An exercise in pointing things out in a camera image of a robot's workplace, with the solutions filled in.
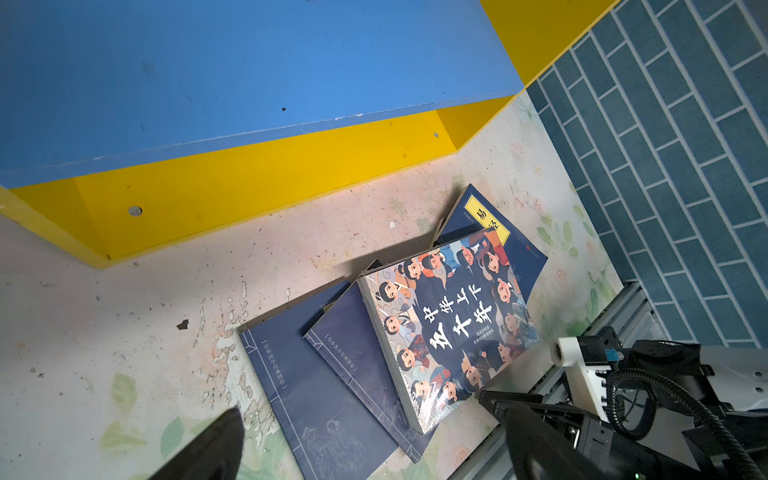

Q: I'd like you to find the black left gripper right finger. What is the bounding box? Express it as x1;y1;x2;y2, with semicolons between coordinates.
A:
506;402;606;479

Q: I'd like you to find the aluminium frame rail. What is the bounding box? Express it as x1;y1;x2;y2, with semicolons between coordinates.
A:
446;281;667;480

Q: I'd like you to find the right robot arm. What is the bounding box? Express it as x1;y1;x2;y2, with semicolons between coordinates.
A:
479;328;767;479

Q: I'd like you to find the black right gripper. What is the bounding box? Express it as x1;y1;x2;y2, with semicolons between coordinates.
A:
479;391;703;479

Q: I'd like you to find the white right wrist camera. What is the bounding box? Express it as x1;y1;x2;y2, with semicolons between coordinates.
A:
550;336;621;422

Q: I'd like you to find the navy book leftmost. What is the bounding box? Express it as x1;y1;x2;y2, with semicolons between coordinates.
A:
239;279;397;479

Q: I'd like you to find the yellow pink blue bookshelf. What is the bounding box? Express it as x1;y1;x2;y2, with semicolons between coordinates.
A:
1;1;611;268

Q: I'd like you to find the colourful illustrated history book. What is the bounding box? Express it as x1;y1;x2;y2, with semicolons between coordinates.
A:
357;229;539;434

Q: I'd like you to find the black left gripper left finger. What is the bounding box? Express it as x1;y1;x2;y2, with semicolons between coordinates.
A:
150;407;245;480

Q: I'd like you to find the navy book yellow label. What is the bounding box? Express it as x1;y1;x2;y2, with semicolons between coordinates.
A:
304;284;432;463
432;184;548;301

